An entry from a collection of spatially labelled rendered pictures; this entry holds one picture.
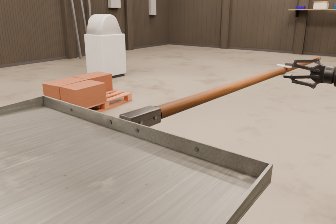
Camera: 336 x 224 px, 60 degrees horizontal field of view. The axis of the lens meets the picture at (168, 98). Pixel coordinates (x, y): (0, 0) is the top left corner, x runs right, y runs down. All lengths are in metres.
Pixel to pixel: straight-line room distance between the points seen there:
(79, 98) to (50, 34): 5.64
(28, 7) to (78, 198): 8.93
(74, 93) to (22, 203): 3.68
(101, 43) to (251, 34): 7.02
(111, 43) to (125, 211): 6.14
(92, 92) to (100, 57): 2.28
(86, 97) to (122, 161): 3.70
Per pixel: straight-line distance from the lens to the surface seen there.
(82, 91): 4.07
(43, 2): 9.46
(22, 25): 9.12
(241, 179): 0.41
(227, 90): 0.86
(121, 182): 0.39
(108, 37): 6.38
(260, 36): 11.77
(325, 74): 1.35
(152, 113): 0.58
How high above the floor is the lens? 1.38
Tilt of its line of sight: 16 degrees down
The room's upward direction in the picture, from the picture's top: straight up
